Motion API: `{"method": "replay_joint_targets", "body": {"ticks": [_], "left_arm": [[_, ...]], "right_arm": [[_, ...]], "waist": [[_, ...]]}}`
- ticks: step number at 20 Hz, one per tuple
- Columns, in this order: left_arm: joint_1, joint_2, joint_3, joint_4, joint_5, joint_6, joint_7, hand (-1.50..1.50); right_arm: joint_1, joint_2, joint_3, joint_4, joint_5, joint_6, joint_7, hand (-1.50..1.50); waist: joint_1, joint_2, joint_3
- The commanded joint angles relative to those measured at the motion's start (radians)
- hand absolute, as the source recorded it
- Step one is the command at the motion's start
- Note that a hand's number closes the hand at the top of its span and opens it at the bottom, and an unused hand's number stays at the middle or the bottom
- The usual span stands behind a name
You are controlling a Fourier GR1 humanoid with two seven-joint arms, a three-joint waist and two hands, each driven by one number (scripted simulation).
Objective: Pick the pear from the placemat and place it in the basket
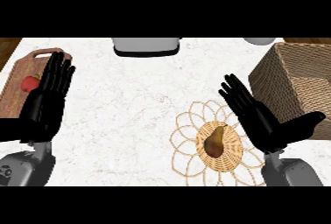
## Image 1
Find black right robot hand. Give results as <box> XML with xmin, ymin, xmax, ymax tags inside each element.
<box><xmin>218</xmin><ymin>73</ymin><xmax>327</xmax><ymax>154</ymax></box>

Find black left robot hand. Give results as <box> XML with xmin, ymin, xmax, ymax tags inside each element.
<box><xmin>0</xmin><ymin>51</ymin><xmax>79</xmax><ymax>144</ymax></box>

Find brown green pear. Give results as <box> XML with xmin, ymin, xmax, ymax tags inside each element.
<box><xmin>203</xmin><ymin>124</ymin><xmax>231</xmax><ymax>159</ymax></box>

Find brown wicker basket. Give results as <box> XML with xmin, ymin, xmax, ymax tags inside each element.
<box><xmin>247</xmin><ymin>41</ymin><xmax>331</xmax><ymax>142</ymax></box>

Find woven flower-shaped placemat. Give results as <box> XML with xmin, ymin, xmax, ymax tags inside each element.
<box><xmin>171</xmin><ymin>100</ymin><xmax>268</xmax><ymax>187</ymax></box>

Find red apple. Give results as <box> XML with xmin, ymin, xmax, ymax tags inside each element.
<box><xmin>20</xmin><ymin>74</ymin><xmax>44</xmax><ymax>94</ymax></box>

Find brown wooden cutting board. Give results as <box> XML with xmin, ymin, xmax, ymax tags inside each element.
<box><xmin>0</xmin><ymin>47</ymin><xmax>75</xmax><ymax>119</ymax></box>

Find pale grey round object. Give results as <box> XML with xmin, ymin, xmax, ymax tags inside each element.
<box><xmin>243</xmin><ymin>38</ymin><xmax>280</xmax><ymax>46</ymax></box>

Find grey and black appliance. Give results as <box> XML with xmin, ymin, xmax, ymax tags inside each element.
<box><xmin>110</xmin><ymin>38</ymin><xmax>184</xmax><ymax>59</ymax></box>

